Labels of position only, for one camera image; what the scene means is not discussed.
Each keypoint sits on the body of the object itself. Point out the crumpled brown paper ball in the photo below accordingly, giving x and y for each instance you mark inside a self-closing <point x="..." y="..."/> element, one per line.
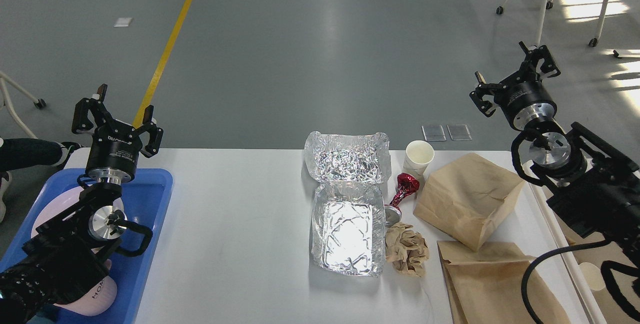
<point x="406" y="250"/>

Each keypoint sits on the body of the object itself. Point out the white paper cup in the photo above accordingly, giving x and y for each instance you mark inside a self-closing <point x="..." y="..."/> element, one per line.
<point x="418" y="156"/>

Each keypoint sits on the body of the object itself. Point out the teal mug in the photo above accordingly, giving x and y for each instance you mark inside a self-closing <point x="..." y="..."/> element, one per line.
<point x="41" y="319"/>

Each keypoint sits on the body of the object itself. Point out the white plastic bin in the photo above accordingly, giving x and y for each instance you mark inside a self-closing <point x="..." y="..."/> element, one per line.
<point x="542" y="231"/>

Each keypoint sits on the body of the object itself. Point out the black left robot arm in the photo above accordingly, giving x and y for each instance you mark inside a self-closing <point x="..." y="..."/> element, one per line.
<point x="67" y="257"/>

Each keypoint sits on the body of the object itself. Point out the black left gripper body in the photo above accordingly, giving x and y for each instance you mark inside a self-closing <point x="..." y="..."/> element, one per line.
<point x="113" y="155"/>

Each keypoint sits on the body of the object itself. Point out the red foil wrapper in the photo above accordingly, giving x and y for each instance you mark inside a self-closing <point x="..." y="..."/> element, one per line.
<point x="406" y="186"/>

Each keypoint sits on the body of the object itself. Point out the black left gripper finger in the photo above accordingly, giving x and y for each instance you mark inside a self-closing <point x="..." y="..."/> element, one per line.
<point x="155" y="133"/>
<point x="92" y="117"/>

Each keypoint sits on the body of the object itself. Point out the small grey metal plate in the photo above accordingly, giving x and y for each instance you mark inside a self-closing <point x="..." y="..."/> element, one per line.
<point x="434" y="133"/>

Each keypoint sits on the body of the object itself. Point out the aluminium foil container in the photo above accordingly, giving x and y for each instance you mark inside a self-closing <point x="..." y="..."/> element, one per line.
<point x="348" y="217"/>

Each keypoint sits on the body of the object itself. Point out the person leg with shoe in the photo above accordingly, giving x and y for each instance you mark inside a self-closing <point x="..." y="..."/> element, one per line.
<point x="19" y="153"/>

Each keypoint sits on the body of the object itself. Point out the blue plastic tray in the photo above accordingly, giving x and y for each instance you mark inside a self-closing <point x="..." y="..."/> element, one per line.
<point x="145" y="201"/>

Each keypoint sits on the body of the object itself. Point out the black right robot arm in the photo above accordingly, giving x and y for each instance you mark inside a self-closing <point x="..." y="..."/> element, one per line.
<point x="594" y="186"/>

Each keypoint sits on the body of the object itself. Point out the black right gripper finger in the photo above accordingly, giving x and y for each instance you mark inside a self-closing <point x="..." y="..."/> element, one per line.
<point x="488" y="97"/>
<point x="537" y="65"/>

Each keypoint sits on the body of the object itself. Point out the flat brown paper bag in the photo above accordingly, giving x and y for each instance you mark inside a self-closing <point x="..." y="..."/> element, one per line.
<point x="485" y="286"/>

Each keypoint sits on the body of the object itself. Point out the pink mug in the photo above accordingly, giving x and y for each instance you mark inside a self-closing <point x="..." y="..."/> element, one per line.
<point x="96" y="301"/>

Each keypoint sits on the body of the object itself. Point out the paper cup inside bin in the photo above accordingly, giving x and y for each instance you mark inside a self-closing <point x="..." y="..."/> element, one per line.
<point x="593" y="276"/>

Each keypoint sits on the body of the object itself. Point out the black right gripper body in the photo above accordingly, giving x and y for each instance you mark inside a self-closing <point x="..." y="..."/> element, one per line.
<point x="527" y="105"/>

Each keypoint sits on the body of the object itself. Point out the pink plastic plate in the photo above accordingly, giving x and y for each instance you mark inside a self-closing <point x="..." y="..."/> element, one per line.
<point x="55" y="209"/>

